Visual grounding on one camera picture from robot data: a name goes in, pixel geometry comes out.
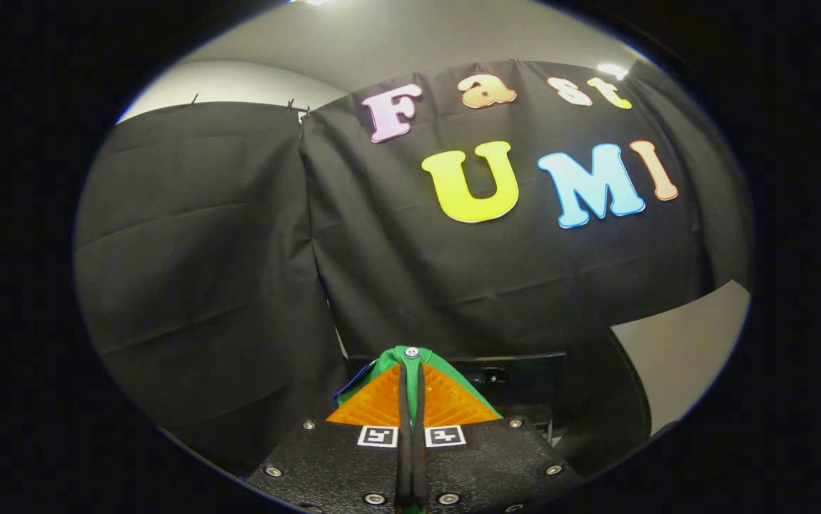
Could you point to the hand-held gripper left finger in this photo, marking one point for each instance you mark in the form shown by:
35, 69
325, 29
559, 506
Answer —
325, 464

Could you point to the oval ceiling light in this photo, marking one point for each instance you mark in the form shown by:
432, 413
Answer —
612, 70

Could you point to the black backdrop cloth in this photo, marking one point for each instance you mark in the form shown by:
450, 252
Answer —
239, 250

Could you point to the green polo shirt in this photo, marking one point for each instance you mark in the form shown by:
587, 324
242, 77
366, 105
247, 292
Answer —
390, 359

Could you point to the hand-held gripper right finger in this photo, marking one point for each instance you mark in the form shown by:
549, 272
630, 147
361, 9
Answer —
496, 464

